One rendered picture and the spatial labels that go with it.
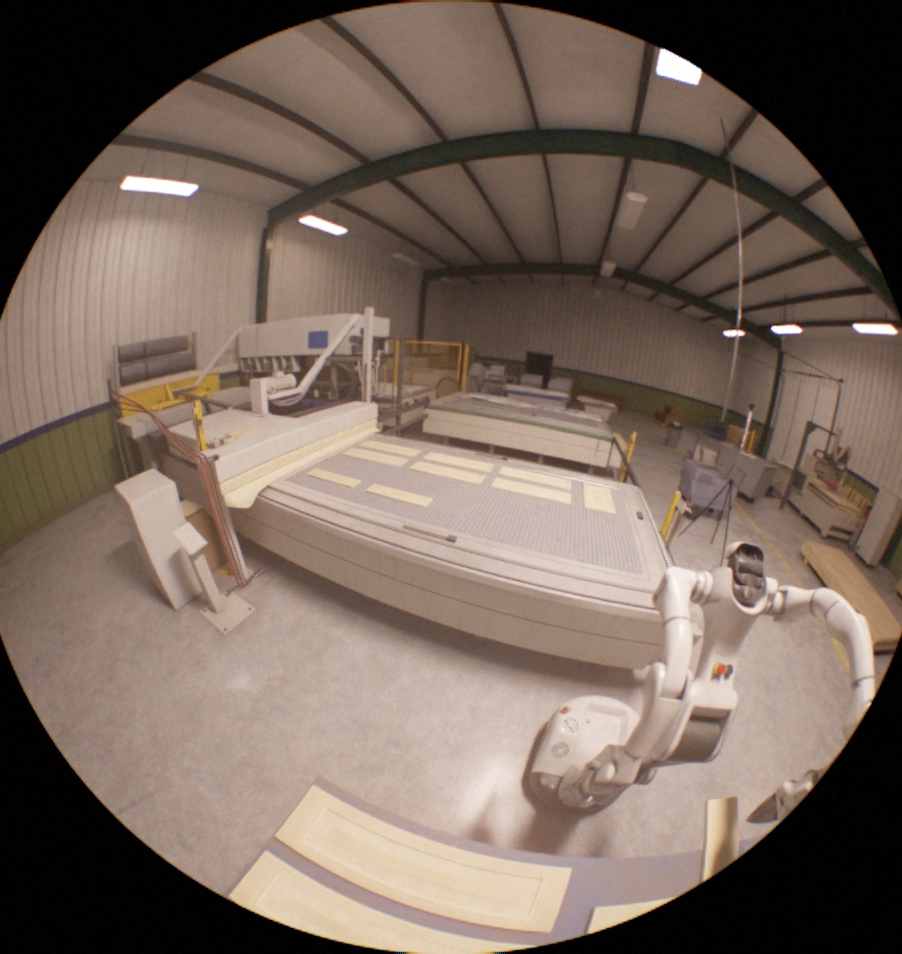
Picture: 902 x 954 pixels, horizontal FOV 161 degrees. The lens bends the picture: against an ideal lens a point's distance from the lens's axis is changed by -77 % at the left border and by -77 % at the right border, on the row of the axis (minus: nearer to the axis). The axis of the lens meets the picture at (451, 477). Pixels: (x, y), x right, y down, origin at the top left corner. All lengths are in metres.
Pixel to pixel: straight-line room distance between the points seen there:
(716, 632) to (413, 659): 1.89
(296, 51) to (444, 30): 1.60
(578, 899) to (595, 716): 1.27
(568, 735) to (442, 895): 1.18
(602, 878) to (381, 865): 0.51
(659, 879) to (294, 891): 0.84
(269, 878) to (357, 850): 0.24
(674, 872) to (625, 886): 0.15
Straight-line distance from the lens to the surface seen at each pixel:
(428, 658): 2.36
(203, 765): 2.34
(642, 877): 1.08
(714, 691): 1.05
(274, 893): 0.98
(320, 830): 0.94
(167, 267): 7.03
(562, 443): 5.64
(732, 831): 1.24
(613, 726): 2.02
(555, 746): 1.85
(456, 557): 1.81
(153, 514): 2.76
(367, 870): 0.92
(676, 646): 0.81
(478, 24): 4.69
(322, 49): 4.92
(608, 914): 1.03
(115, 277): 6.72
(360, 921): 0.94
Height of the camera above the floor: 1.96
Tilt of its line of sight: 24 degrees down
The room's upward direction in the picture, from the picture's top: 5 degrees clockwise
